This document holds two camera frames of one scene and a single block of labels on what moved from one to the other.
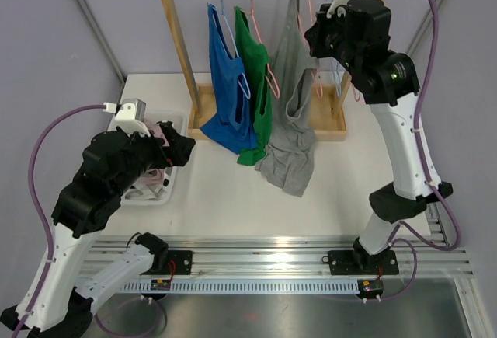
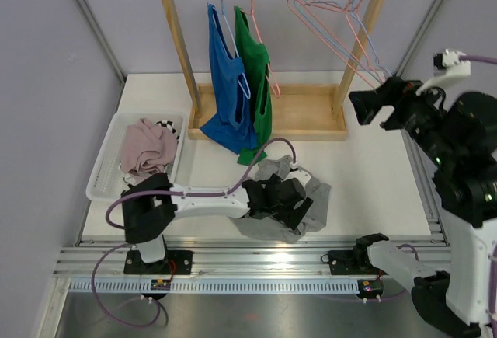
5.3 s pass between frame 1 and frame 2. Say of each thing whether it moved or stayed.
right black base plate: stayed
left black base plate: stayed
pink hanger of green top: stayed
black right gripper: moved
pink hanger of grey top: moved
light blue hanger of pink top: moved
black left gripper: moved
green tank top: stayed
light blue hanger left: stayed
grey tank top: moved
